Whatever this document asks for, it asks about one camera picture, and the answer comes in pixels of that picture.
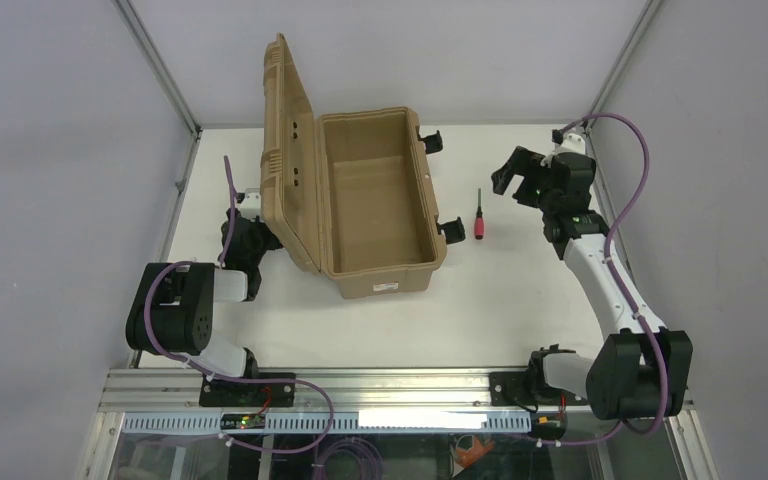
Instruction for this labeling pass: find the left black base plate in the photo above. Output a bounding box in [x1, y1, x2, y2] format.
[198, 372, 296, 408]

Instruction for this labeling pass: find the tan plastic toolbox bin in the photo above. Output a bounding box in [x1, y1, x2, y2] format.
[260, 35, 466, 299]

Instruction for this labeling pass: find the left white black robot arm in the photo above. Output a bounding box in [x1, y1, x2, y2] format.
[125, 209, 282, 380]

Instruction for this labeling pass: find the aluminium mounting rail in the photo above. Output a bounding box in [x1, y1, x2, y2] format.
[97, 368, 695, 415]

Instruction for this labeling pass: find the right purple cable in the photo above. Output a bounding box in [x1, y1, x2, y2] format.
[515, 112, 673, 448]

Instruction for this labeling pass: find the orange object under table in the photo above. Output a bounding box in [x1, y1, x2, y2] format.
[452, 434, 495, 469]

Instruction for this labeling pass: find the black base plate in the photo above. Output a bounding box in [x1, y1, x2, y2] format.
[198, 372, 296, 408]
[488, 370, 587, 412]

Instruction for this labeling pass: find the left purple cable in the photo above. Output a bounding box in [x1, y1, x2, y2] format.
[143, 156, 336, 456]

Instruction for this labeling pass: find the red handled screwdriver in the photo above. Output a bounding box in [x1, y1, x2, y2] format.
[473, 188, 485, 240]

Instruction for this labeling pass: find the purple cable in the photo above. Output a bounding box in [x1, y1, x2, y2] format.
[143, 156, 336, 456]
[515, 112, 673, 448]

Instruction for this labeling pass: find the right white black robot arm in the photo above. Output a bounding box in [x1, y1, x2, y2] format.
[491, 146, 693, 424]

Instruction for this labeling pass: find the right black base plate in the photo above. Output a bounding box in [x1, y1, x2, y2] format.
[488, 370, 587, 412]

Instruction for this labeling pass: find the coiled purple cable below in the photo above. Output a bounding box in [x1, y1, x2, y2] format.
[311, 435, 385, 480]

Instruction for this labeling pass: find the white slotted cable duct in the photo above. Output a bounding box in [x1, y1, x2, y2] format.
[122, 409, 531, 436]

